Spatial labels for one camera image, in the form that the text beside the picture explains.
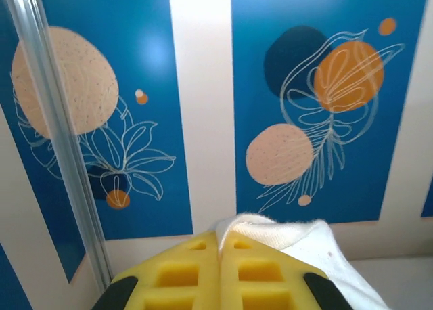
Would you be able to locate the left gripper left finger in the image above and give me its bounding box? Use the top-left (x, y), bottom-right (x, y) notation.
top-left (91, 230), bottom-right (223, 310)

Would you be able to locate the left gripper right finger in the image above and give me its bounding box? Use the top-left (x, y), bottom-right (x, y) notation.
top-left (218, 230), bottom-right (355, 310)

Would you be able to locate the white t-shirt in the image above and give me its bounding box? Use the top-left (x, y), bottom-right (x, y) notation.
top-left (214, 212), bottom-right (390, 310)

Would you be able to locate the blue floral wall panel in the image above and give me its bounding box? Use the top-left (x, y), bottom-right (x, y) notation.
top-left (421, 177), bottom-right (433, 219)
top-left (0, 0), bottom-right (87, 284)
top-left (231, 0), bottom-right (430, 225)
top-left (0, 244), bottom-right (34, 310)
top-left (9, 0), bottom-right (194, 242)

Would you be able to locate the aluminium frame post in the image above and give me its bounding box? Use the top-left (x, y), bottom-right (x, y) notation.
top-left (0, 0), bottom-right (114, 294)

